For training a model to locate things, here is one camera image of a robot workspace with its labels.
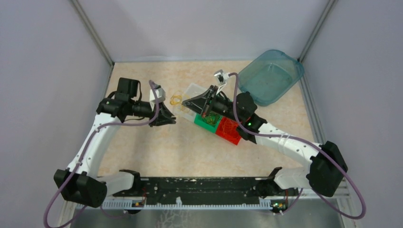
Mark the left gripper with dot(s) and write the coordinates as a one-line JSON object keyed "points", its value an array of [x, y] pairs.
{"points": [[164, 117]]}

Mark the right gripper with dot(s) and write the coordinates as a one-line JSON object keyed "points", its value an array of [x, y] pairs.
{"points": [[201, 103]]}

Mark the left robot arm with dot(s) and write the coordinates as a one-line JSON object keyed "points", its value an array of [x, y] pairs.
{"points": [[79, 181]]}

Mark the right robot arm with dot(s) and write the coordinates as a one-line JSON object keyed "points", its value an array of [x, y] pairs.
{"points": [[322, 165]]}

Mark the green plastic bin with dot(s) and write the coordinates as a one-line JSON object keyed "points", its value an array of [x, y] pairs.
{"points": [[209, 123]]}

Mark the red plastic bin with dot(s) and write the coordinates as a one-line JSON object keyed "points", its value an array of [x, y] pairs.
{"points": [[227, 131]]}

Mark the teal transparent tub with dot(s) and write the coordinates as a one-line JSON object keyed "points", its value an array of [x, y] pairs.
{"points": [[270, 76]]}

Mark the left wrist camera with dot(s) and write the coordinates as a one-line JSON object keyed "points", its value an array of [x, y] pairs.
{"points": [[156, 96]]}

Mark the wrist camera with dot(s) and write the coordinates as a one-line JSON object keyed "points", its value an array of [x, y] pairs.
{"points": [[222, 78], [156, 96]]}

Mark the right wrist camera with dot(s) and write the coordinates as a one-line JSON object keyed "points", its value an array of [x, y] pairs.
{"points": [[222, 78]]}

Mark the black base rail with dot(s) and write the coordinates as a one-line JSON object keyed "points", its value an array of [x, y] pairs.
{"points": [[205, 191]]}

